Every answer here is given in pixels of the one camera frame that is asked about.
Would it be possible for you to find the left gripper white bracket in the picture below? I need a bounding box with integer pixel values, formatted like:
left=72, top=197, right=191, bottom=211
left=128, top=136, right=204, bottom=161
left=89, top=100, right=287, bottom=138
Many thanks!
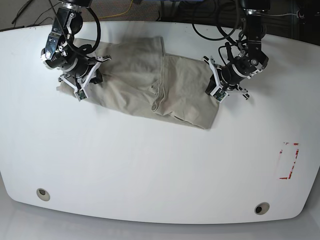
left=203, top=56, right=250, bottom=100

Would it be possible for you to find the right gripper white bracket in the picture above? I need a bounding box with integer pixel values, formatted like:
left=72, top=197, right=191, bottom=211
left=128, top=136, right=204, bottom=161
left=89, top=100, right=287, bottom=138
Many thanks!
left=58, top=55, right=111, bottom=95

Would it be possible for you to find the beige t-shirt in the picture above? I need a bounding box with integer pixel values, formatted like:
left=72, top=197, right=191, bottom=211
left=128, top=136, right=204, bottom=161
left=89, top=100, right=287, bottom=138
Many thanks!
left=55, top=35, right=221, bottom=130

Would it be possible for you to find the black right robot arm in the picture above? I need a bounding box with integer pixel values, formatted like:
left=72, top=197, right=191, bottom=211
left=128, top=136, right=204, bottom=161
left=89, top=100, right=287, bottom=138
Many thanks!
left=40, top=0, right=111, bottom=101

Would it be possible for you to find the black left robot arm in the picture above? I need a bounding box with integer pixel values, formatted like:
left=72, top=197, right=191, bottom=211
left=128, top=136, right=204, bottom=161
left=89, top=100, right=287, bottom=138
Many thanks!
left=191, top=0, right=271, bottom=103

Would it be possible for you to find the red tape rectangle marking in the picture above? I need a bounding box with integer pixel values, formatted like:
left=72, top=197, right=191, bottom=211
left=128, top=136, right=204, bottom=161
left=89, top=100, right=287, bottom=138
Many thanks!
left=276, top=142, right=300, bottom=180

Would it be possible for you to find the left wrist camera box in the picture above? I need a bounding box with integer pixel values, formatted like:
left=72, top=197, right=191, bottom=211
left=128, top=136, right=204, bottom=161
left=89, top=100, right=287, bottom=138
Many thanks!
left=212, top=88, right=229, bottom=103

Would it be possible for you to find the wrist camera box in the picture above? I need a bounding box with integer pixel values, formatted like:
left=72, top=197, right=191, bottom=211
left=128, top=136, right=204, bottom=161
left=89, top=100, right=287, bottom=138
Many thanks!
left=212, top=88, right=229, bottom=103
left=74, top=89, right=88, bottom=102

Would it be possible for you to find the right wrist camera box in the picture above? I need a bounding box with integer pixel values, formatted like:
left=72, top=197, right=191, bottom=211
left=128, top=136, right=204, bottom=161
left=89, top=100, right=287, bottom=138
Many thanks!
left=74, top=89, right=88, bottom=102

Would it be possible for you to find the yellow cable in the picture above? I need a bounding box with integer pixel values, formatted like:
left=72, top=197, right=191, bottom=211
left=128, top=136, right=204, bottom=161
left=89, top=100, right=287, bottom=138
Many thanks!
left=91, top=0, right=133, bottom=22

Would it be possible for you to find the white cable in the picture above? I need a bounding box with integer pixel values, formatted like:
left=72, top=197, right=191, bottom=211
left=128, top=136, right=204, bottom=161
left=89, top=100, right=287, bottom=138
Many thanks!
left=269, top=10, right=298, bottom=18

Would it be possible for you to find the left table cable grommet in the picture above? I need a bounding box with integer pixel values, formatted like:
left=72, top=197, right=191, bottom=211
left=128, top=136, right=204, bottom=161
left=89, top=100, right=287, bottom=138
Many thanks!
left=36, top=188, right=51, bottom=202

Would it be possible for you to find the table cable grommet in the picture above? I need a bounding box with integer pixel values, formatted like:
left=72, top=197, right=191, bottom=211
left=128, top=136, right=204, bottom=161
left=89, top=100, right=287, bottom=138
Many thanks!
left=254, top=202, right=270, bottom=215
left=36, top=188, right=51, bottom=202

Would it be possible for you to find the right table cable grommet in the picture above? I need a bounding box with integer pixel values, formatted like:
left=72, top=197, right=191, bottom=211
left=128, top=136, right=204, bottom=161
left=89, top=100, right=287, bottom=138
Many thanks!
left=254, top=202, right=270, bottom=215

